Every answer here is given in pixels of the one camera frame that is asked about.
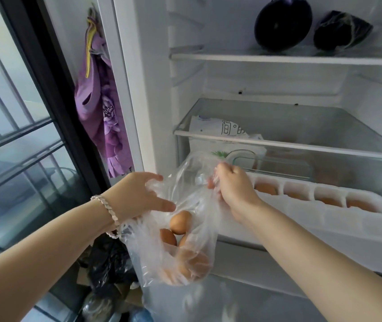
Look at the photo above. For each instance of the person's right forearm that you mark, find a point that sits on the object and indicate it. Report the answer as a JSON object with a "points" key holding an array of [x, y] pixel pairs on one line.
{"points": [[311, 261]]}

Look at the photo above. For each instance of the clear crisper drawer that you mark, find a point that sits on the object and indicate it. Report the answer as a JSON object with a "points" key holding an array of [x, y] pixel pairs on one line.
{"points": [[345, 170]]}

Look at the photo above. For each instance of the brown egg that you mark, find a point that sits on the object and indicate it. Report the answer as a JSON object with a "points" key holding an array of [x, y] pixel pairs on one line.
{"points": [[183, 241], [295, 195], [266, 188], [360, 206], [328, 201], [196, 263], [177, 276], [181, 222], [167, 237]]}

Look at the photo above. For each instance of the black plastic bag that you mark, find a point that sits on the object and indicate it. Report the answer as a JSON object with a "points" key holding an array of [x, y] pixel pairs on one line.
{"points": [[110, 258]]}

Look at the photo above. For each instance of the white printed food package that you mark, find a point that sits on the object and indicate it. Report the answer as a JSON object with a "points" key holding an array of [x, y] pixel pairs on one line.
{"points": [[217, 130]]}

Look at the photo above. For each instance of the white-edged glass fridge shelf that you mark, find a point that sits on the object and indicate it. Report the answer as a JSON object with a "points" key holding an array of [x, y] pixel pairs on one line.
{"points": [[295, 117], [278, 58]]}

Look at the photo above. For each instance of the purple floral apron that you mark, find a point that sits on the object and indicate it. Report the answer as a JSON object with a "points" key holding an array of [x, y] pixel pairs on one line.
{"points": [[105, 117]]}

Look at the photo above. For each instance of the clear plastic bag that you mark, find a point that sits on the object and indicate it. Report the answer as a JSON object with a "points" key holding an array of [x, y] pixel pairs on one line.
{"points": [[197, 204]]}

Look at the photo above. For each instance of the round dark purple eggplant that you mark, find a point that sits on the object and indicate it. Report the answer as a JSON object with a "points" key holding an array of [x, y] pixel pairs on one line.
{"points": [[283, 25]]}

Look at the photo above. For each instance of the person's right fingers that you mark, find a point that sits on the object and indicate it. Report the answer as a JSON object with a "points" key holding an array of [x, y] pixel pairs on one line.
{"points": [[220, 179]]}

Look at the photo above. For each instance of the white egg tray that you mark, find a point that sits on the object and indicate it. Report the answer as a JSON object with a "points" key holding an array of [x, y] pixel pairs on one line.
{"points": [[311, 228]]}

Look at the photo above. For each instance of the person's left forearm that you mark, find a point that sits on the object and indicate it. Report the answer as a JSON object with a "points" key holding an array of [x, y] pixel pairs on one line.
{"points": [[43, 254]]}

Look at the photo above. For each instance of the black-framed glass door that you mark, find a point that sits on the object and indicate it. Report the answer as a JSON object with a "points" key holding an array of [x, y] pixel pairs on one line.
{"points": [[43, 80]]}

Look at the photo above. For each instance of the person's left thumb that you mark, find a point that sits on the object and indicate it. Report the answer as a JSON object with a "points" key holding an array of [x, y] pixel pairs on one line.
{"points": [[162, 206]]}

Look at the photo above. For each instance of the plastic-wrapped dark purple eggplant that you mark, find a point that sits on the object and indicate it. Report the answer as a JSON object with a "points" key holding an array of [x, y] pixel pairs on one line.
{"points": [[340, 31]]}

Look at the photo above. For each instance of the white refrigerator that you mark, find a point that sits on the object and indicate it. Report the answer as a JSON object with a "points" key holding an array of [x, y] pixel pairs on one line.
{"points": [[137, 80]]}

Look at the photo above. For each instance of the metal window bars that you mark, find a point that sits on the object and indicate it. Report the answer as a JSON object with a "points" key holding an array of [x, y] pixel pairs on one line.
{"points": [[13, 130]]}

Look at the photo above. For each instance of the person's right hand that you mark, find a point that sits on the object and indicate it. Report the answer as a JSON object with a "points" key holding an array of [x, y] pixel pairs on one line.
{"points": [[236, 189]]}

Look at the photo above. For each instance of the person's left hand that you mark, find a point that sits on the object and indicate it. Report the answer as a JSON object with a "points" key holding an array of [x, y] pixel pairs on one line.
{"points": [[132, 197]]}

